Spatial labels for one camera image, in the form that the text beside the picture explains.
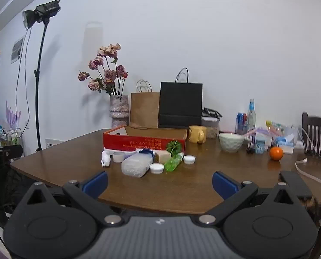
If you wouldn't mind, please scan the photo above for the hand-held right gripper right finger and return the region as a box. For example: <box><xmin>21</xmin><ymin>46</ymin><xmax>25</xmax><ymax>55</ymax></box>
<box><xmin>198</xmin><ymin>171</ymin><xmax>302</xmax><ymax>226</ymax></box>

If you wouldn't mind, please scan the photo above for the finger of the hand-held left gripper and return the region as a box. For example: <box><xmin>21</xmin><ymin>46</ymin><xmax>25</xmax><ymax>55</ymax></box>
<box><xmin>0</xmin><ymin>145</ymin><xmax>24</xmax><ymax>164</ymax></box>

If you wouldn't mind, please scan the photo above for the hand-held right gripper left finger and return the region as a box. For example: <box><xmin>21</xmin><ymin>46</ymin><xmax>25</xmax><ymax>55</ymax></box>
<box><xmin>23</xmin><ymin>171</ymin><xmax>123</xmax><ymax>226</ymax></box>

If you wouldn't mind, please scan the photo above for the small white bottle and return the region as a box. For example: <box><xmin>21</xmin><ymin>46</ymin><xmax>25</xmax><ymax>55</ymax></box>
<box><xmin>100</xmin><ymin>150</ymin><xmax>113</xmax><ymax>168</ymax></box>

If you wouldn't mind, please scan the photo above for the green plastic bottle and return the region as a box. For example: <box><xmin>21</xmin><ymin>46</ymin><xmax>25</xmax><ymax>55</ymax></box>
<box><xmin>164</xmin><ymin>152</ymin><xmax>184</xmax><ymax>172</ymax></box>

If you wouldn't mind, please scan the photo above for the red cardboard box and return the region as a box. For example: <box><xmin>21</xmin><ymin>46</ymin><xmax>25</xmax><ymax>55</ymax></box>
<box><xmin>103</xmin><ymin>125</ymin><xmax>187</xmax><ymax>154</ymax></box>

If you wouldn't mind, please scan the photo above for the large white jar lid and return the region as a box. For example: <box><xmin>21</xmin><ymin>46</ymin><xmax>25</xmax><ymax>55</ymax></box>
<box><xmin>150</xmin><ymin>163</ymin><xmax>165</xmax><ymax>175</ymax></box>

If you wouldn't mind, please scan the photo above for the rack trolley with bottles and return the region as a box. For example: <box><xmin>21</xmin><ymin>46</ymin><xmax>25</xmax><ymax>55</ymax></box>
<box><xmin>0</xmin><ymin>128</ymin><xmax>24</xmax><ymax>148</ymax></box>

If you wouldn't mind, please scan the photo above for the white ceramic bowl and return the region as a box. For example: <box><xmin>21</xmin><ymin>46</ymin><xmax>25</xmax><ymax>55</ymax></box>
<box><xmin>219</xmin><ymin>133</ymin><xmax>244</xmax><ymax>153</ymax></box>

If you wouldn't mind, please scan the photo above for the small blue white carton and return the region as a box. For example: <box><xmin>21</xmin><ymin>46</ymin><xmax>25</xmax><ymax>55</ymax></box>
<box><xmin>254</xmin><ymin>139</ymin><xmax>267</xmax><ymax>155</ymax></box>

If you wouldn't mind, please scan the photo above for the yellow mug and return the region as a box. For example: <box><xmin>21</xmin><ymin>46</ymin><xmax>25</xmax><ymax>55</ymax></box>
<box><xmin>189</xmin><ymin>125</ymin><xmax>207</xmax><ymax>143</ymax></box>

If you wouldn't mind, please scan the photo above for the clear food container black lid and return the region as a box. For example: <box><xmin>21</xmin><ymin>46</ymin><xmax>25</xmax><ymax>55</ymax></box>
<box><xmin>201</xmin><ymin>107</ymin><xmax>222</xmax><ymax>139</ymax></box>

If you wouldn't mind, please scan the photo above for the orange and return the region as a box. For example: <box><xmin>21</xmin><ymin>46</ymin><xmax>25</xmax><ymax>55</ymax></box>
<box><xmin>269</xmin><ymin>146</ymin><xmax>284</xmax><ymax>161</ymax></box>

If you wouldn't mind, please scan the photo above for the blue drink can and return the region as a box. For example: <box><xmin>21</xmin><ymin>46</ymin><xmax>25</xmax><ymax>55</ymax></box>
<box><xmin>236</xmin><ymin>112</ymin><xmax>248</xmax><ymax>135</ymax></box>

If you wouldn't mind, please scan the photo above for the beige sponge block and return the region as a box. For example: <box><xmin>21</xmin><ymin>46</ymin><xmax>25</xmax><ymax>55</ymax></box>
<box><xmin>154</xmin><ymin>150</ymin><xmax>173</xmax><ymax>165</ymax></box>

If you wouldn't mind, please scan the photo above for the clear glass bottle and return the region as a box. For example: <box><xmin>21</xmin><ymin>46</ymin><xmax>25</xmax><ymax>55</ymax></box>
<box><xmin>246</xmin><ymin>98</ymin><xmax>256</xmax><ymax>134</ymax></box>

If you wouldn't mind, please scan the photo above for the white tissue pack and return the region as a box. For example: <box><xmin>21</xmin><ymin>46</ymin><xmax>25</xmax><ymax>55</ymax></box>
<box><xmin>275</xmin><ymin>137</ymin><xmax>296</xmax><ymax>155</ymax></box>

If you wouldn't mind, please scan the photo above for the colourful snack packet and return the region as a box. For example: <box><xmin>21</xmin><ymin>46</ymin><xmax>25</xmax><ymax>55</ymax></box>
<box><xmin>266</xmin><ymin>120</ymin><xmax>285</xmax><ymax>134</ymax></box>

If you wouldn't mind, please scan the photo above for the pink speckled vase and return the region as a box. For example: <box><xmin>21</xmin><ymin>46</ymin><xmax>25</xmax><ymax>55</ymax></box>
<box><xmin>109</xmin><ymin>95</ymin><xmax>130</xmax><ymax>128</ymax></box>

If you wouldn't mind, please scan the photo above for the clear plastic bag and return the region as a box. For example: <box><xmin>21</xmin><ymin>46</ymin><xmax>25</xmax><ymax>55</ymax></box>
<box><xmin>280</xmin><ymin>125</ymin><xmax>298</xmax><ymax>145</ymax></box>

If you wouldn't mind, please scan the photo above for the brown paper bag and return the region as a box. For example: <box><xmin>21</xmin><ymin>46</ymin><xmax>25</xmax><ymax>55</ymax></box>
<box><xmin>129</xmin><ymin>79</ymin><xmax>161</xmax><ymax>128</ymax></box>

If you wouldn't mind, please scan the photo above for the black paper bag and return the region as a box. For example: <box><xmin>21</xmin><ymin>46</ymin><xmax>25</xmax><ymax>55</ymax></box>
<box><xmin>158</xmin><ymin>67</ymin><xmax>203</xmax><ymax>128</ymax></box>

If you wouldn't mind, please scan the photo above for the dark wooden chair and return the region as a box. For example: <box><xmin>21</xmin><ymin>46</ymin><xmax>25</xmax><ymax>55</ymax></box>
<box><xmin>301</xmin><ymin>111</ymin><xmax>321</xmax><ymax>162</ymax></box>

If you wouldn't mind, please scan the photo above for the dried pink rose bouquet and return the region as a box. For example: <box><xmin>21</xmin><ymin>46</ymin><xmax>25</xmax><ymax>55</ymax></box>
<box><xmin>78</xmin><ymin>43</ymin><xmax>128</xmax><ymax>96</ymax></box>

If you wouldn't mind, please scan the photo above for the black studio light on stand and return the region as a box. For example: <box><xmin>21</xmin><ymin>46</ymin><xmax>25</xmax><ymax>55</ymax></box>
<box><xmin>22</xmin><ymin>0</ymin><xmax>62</xmax><ymax>152</ymax></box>

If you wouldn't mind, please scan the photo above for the purple flower wall sticker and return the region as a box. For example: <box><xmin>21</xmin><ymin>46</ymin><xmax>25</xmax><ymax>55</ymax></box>
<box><xmin>5</xmin><ymin>100</ymin><xmax>22</xmax><ymax>130</ymax></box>

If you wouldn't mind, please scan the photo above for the white wall panel cover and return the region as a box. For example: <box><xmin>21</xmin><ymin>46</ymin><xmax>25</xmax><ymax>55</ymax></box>
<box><xmin>46</xmin><ymin>138</ymin><xmax>65</xmax><ymax>148</ymax></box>

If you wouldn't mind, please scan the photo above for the white charger cable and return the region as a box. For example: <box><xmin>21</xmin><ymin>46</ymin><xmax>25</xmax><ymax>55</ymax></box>
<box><xmin>295</xmin><ymin>159</ymin><xmax>321</xmax><ymax>190</ymax></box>

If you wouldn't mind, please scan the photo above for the wall picture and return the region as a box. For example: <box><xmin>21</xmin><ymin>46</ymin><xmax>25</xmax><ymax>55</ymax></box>
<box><xmin>11</xmin><ymin>36</ymin><xmax>24</xmax><ymax>64</ymax></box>

